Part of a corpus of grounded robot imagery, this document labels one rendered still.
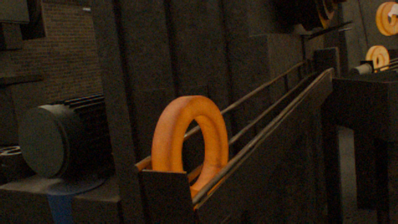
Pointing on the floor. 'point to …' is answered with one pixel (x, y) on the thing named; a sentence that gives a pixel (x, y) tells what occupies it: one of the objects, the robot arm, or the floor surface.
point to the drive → (64, 163)
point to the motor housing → (364, 170)
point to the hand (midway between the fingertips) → (389, 14)
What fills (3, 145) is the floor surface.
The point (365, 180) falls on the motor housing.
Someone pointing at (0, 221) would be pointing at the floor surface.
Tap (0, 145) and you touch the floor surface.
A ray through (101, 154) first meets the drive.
